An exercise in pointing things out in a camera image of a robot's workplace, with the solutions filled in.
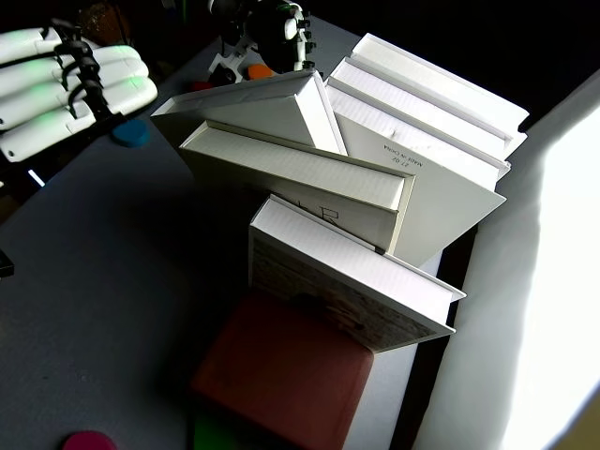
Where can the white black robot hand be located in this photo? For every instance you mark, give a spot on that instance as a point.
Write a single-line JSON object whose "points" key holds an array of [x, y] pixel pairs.
{"points": [[33, 94], [281, 37]]}

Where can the white Fashionindia book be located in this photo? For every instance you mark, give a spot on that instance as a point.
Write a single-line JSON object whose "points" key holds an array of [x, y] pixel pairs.
{"points": [[272, 115]]}

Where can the cream-edged book Chinese spine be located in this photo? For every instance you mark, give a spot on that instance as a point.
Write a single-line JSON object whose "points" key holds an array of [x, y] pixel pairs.
{"points": [[290, 169]]}

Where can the orange block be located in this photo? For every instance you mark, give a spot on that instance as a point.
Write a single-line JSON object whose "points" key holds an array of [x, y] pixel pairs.
{"points": [[259, 71]]}

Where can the red heart block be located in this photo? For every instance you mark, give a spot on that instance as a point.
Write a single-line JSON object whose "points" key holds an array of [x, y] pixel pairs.
{"points": [[200, 86]]}

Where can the blue round block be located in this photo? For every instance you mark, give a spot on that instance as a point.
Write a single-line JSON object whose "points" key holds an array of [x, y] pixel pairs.
{"points": [[131, 135]]}

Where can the grey-spined hardcover book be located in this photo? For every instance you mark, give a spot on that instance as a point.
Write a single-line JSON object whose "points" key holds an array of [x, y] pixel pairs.
{"points": [[422, 107]]}

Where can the white hardcover book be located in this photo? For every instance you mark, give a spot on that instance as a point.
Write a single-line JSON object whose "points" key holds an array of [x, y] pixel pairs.
{"points": [[445, 86]]}

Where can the grey table cloth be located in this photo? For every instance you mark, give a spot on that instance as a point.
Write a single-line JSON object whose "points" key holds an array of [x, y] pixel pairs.
{"points": [[94, 304]]}

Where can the black-spined Duet book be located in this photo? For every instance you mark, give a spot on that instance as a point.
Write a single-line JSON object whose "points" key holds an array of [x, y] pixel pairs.
{"points": [[337, 262]]}

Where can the book marked Made in China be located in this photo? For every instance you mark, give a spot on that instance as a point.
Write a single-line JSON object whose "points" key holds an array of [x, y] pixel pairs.
{"points": [[445, 211]]}

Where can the red hardcover book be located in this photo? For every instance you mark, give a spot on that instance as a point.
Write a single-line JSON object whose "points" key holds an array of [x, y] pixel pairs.
{"points": [[281, 365]]}

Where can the pink round block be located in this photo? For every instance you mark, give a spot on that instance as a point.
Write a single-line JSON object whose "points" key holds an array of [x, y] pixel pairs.
{"points": [[89, 443]]}

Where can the green block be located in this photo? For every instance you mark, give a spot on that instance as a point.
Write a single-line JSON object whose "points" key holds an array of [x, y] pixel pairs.
{"points": [[211, 433]]}

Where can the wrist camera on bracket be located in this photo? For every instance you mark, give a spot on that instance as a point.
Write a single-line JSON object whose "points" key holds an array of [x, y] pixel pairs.
{"points": [[229, 61]]}

